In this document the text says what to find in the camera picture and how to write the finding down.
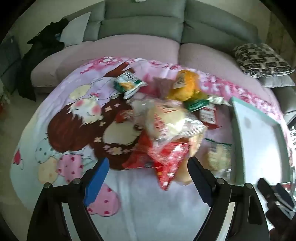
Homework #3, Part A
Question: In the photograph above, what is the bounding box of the printed pink blanket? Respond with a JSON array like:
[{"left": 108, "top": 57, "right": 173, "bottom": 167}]
[{"left": 9, "top": 56, "right": 292, "bottom": 241}]

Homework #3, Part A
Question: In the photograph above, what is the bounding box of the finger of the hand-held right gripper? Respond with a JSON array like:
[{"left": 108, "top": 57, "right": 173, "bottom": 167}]
[
  {"left": 275, "top": 183, "right": 296, "bottom": 211},
  {"left": 257, "top": 177, "right": 277, "bottom": 205}
]

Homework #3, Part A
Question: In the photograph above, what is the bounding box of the round cracker packet green trim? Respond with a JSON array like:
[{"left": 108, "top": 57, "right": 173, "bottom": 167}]
[{"left": 205, "top": 138, "right": 232, "bottom": 180}]

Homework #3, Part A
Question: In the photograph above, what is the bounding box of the grey sofa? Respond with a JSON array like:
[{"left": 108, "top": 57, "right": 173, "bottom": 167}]
[{"left": 17, "top": 0, "right": 296, "bottom": 116}]

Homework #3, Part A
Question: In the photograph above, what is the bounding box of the yellow snack packet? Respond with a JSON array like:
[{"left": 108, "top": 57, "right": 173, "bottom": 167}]
[{"left": 168, "top": 70, "right": 204, "bottom": 101}]

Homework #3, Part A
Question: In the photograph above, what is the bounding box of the black white patterned pillow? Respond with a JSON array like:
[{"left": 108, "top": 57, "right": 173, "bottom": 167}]
[{"left": 232, "top": 43, "right": 294, "bottom": 79}]

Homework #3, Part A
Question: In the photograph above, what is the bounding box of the red white label packet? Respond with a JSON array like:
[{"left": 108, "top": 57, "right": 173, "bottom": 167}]
[{"left": 198, "top": 104, "right": 223, "bottom": 129}]

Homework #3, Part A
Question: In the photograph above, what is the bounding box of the yellow bun packet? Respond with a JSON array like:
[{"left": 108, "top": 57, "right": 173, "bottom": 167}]
[{"left": 174, "top": 136, "right": 205, "bottom": 186}]

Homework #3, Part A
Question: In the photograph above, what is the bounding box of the green foil snack packet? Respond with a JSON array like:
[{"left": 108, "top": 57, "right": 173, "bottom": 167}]
[{"left": 185, "top": 95, "right": 230, "bottom": 113}]

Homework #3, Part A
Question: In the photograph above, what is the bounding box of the teal rimmed white tray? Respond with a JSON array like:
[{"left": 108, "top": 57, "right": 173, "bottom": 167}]
[{"left": 229, "top": 97, "right": 293, "bottom": 186}]

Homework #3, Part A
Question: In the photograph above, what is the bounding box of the black clothing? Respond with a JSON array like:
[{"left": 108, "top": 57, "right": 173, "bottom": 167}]
[{"left": 18, "top": 18, "right": 70, "bottom": 102}]

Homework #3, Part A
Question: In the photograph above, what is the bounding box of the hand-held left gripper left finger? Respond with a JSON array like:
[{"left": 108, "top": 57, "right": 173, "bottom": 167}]
[{"left": 26, "top": 158, "right": 110, "bottom": 241}]

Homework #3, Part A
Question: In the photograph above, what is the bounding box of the small red snack packet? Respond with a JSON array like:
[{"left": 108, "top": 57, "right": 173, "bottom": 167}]
[{"left": 115, "top": 110, "right": 136, "bottom": 124}]

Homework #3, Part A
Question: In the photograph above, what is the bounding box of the maroon snack packet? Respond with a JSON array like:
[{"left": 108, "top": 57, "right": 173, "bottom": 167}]
[{"left": 153, "top": 77, "right": 176, "bottom": 99}]

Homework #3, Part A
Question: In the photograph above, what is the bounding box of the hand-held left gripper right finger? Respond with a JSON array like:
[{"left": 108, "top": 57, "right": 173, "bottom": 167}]
[{"left": 187, "top": 157, "right": 270, "bottom": 241}]

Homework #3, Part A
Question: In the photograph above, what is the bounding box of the white green snack packet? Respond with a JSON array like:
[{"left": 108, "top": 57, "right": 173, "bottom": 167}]
[{"left": 114, "top": 71, "right": 148, "bottom": 100}]

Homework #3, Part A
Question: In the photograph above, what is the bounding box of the dark red snack packet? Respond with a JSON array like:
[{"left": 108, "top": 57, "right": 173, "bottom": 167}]
[{"left": 122, "top": 134, "right": 155, "bottom": 169}]

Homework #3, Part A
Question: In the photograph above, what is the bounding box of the pink sofa cover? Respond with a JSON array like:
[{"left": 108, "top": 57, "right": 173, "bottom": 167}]
[{"left": 30, "top": 35, "right": 278, "bottom": 98}]

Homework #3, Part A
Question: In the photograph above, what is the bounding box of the light grey pillow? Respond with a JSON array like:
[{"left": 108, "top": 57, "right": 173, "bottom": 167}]
[{"left": 60, "top": 11, "right": 92, "bottom": 47}]

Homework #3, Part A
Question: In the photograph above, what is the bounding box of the bright red clear packet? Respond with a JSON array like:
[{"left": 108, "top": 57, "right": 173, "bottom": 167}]
[{"left": 148, "top": 142, "right": 190, "bottom": 191}]

